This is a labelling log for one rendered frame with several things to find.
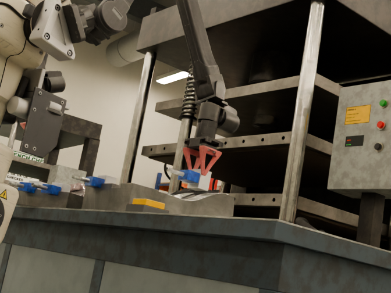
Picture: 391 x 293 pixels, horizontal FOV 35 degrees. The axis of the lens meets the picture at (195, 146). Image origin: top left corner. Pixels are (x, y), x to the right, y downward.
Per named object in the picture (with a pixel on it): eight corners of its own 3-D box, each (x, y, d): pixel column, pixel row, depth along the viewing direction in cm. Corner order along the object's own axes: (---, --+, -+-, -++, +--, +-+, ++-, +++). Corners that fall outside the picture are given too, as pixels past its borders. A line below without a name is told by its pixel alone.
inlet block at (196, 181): (170, 178, 161) (174, 158, 162) (159, 178, 165) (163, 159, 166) (208, 190, 168) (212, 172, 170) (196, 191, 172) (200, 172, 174)
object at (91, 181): (74, 185, 176) (78, 167, 177) (66, 185, 179) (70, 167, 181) (113, 195, 183) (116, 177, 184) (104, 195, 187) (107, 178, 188)
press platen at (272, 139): (299, 142, 237) (301, 130, 238) (140, 154, 323) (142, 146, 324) (407, 186, 281) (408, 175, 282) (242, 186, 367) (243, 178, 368)
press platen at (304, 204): (290, 206, 232) (292, 193, 233) (131, 202, 318) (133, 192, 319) (401, 240, 276) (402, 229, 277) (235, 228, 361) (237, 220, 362)
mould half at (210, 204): (126, 215, 166) (135, 166, 169) (80, 212, 187) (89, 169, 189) (256, 246, 196) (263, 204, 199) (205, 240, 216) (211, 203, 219)
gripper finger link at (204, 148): (201, 178, 173) (207, 146, 176) (217, 178, 168) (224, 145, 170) (182, 172, 170) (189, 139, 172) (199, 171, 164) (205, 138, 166)
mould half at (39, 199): (65, 210, 187) (73, 174, 189) (9, 203, 202) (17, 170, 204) (162, 235, 227) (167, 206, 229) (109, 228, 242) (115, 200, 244)
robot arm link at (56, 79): (16, 58, 190) (34, 56, 184) (46, 55, 199) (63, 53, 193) (22, 96, 192) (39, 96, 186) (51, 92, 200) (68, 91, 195)
